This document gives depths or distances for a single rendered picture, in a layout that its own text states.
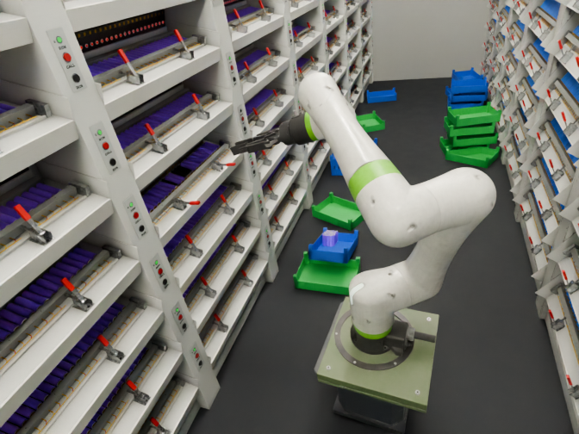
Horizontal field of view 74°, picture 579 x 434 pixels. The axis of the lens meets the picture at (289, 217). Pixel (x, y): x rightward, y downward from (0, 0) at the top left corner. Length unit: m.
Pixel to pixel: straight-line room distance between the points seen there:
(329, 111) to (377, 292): 0.51
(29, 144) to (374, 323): 0.95
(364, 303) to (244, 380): 0.74
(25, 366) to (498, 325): 1.64
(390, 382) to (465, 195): 0.63
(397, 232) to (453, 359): 1.01
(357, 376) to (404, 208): 0.63
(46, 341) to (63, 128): 0.46
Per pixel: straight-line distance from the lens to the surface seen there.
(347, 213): 2.46
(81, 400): 1.15
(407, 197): 0.80
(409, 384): 1.25
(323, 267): 2.06
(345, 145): 0.90
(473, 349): 1.77
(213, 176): 1.44
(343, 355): 1.29
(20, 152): 0.90
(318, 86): 1.03
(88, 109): 1.00
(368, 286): 1.13
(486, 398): 1.66
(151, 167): 1.15
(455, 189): 0.85
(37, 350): 1.02
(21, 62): 1.01
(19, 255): 0.94
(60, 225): 0.99
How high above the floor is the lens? 1.37
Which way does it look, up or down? 33 degrees down
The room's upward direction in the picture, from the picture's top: 10 degrees counter-clockwise
